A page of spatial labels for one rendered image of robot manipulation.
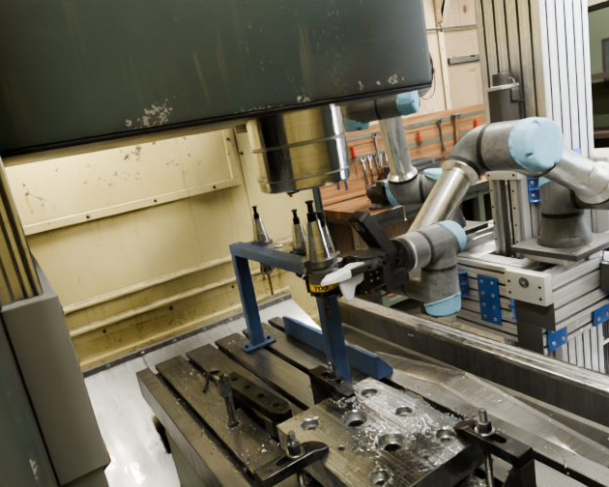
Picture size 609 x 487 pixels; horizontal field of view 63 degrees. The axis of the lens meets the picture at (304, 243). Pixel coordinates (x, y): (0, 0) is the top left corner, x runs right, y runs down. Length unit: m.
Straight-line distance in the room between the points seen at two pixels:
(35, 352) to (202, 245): 1.39
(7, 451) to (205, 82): 0.44
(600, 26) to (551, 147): 4.55
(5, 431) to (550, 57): 1.75
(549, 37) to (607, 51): 3.86
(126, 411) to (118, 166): 0.78
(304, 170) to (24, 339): 0.46
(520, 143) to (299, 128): 0.58
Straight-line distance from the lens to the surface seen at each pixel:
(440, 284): 1.06
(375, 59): 0.80
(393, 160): 1.93
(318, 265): 0.85
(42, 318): 0.50
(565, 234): 1.66
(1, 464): 0.42
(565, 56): 1.94
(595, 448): 1.39
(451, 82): 4.94
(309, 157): 0.77
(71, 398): 0.53
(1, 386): 0.41
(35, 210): 1.73
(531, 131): 1.21
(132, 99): 0.63
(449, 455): 0.87
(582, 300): 1.73
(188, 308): 1.89
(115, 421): 1.71
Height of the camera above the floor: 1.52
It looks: 13 degrees down
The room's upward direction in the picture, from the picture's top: 11 degrees counter-clockwise
